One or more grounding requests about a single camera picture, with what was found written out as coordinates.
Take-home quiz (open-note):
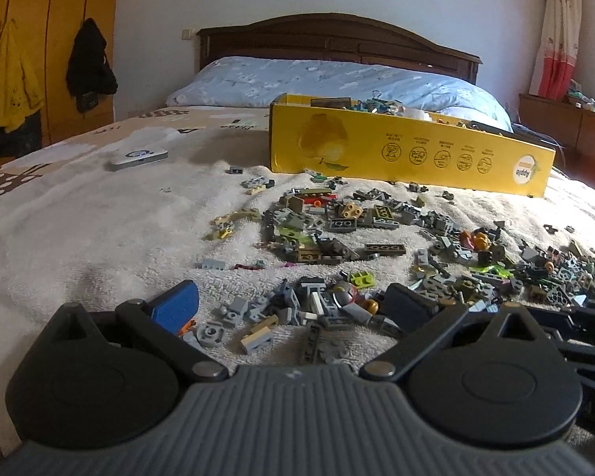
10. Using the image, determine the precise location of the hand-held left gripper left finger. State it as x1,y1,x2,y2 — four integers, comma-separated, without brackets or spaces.
44,280,229,384

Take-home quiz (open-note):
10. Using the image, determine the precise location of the white fleece towel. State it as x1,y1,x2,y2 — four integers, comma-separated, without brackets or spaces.
0,124,595,457

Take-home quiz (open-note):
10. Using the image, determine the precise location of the orange wooden wardrobe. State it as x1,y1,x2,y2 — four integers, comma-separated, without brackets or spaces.
0,0,122,164

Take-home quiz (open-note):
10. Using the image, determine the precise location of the black jacket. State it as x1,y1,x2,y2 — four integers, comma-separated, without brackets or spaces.
65,18,119,113

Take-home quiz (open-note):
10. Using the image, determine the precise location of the yellow jacket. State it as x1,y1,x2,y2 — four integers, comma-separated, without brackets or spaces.
0,19,45,134

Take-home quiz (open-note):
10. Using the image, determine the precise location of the white flat device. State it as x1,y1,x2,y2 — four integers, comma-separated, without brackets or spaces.
104,149,169,173

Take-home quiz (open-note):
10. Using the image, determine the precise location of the brown wooden cabinet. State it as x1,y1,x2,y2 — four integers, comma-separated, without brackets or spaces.
518,92,595,185

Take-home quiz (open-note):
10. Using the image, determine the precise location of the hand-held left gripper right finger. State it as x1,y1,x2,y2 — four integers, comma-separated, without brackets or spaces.
360,282,546,382

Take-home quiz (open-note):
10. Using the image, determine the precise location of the dark wooden bed headboard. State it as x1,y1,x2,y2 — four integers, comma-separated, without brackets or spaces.
197,13,483,85

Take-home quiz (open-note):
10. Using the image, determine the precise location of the white and red curtain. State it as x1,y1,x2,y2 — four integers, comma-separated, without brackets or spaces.
532,0,584,102

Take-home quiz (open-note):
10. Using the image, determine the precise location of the pile of small toy bricks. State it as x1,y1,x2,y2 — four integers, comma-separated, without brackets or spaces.
194,165,595,364

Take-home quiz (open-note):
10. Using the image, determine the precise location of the yellow cardboard box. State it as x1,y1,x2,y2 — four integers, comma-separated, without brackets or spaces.
269,93,557,198

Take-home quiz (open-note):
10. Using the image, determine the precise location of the jumble of colourful toy parts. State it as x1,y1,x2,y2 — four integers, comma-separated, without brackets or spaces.
310,90,514,136

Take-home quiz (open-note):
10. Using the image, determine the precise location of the light blue quilt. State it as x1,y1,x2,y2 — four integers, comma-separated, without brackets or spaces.
166,56,514,134

